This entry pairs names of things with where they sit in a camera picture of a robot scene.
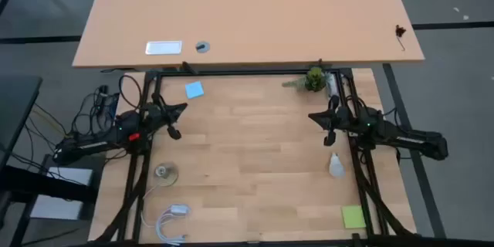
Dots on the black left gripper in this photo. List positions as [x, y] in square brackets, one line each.
[158, 115]

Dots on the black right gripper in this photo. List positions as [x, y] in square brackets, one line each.
[339, 119]

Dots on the white lightbulb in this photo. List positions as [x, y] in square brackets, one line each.
[336, 168]

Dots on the brass lamp socket base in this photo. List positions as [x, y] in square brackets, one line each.
[166, 171]

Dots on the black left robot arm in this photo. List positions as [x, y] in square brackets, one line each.
[88, 146]

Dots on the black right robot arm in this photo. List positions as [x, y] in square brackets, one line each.
[417, 141]

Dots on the blue sticky note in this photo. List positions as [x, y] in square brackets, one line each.
[194, 90]

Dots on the potted green succulent plant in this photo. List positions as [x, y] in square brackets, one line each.
[314, 79]

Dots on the black power strip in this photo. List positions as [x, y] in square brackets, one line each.
[102, 90]

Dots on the green sticky note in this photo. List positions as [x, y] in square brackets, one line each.
[353, 217]

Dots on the small dark red object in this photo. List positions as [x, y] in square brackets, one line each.
[399, 31]

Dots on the light wooden desk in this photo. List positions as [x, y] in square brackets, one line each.
[247, 15]

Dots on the white box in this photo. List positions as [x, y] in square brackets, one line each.
[58, 208]

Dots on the black side table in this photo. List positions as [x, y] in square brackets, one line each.
[15, 100]

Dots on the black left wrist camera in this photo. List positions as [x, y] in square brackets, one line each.
[173, 132]

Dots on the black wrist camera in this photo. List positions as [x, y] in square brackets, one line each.
[173, 132]
[329, 139]

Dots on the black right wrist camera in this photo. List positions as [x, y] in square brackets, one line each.
[329, 139]

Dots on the black aluminium frame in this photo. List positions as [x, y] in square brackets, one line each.
[251, 72]

